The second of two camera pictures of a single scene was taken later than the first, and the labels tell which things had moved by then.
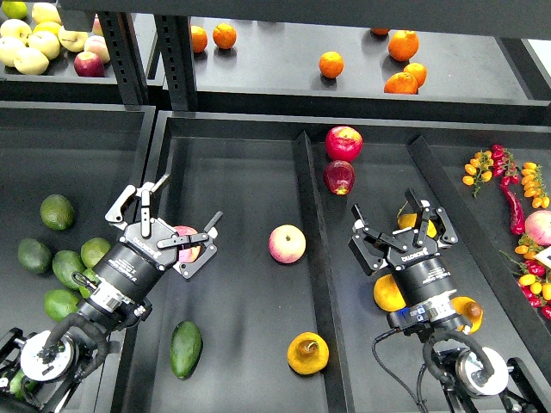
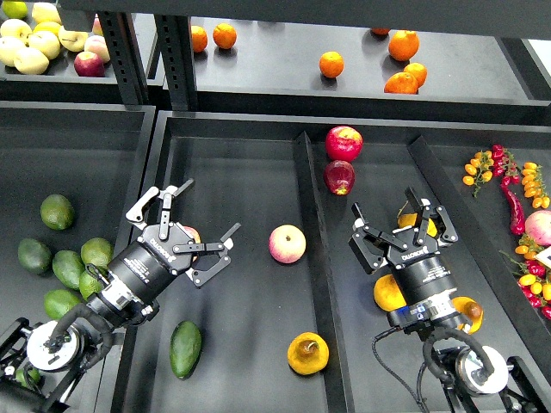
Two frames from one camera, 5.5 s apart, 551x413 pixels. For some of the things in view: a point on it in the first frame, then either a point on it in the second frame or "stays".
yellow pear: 308,353 stays
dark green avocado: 185,348 stays
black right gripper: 420,272 stays
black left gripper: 131,266 to 148,263
